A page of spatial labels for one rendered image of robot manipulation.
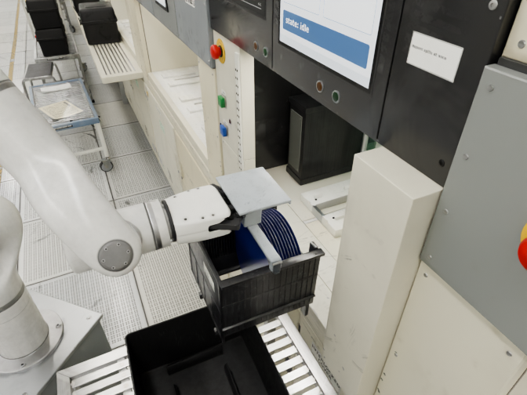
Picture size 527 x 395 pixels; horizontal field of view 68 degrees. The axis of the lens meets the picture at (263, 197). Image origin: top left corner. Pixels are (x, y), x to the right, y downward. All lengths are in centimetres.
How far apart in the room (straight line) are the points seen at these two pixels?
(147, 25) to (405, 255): 222
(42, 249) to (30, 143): 214
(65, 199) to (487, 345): 57
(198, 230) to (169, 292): 159
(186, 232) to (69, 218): 18
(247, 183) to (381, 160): 27
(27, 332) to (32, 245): 167
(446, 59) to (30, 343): 109
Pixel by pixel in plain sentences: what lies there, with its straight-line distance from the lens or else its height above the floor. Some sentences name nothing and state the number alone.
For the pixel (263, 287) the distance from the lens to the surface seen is 73.
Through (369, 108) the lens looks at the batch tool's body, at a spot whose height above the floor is 144.
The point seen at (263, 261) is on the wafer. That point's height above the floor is 113.
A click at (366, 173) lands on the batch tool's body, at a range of 56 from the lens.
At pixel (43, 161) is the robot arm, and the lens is 62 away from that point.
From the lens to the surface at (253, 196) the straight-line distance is 69.
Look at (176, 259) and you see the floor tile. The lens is 239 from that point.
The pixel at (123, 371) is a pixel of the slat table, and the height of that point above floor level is 76.
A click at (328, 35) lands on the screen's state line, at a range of 68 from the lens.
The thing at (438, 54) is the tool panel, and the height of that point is 155.
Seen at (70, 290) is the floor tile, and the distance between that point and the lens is 242.
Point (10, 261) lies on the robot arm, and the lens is 105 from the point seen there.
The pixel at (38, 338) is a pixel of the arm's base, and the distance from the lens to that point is 120.
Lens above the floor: 169
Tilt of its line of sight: 37 degrees down
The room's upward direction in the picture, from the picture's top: straight up
